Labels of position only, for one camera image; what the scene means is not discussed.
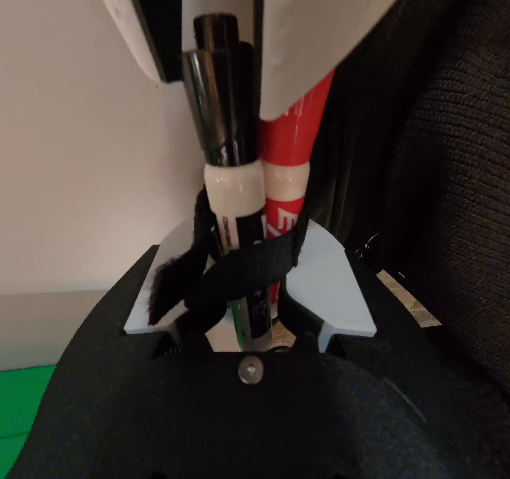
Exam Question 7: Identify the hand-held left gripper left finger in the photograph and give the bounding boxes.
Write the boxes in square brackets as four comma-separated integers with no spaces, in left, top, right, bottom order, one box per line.
[124,219,224,346]

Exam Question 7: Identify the person's dark green pants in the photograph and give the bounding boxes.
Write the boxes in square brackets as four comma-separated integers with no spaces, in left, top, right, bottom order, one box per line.
[305,0,479,256]

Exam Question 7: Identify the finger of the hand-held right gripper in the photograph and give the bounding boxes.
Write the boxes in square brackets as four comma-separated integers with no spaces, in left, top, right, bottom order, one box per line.
[85,0,185,85]
[253,0,424,122]

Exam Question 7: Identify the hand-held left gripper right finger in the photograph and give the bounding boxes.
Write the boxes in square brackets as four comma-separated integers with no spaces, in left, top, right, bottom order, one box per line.
[281,224,378,353]

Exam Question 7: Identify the black fabric strap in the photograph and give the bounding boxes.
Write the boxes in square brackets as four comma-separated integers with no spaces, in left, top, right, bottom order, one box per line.
[148,186,312,326]

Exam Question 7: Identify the person's black sweater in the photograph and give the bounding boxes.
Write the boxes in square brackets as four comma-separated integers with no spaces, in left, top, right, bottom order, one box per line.
[382,0,510,392]

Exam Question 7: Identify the red dry erase marker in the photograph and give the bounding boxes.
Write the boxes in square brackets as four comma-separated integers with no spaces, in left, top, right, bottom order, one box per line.
[258,70,334,308]

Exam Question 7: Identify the green plastic bin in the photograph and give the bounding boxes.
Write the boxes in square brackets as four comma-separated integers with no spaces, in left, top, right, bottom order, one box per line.
[0,364,56,479]

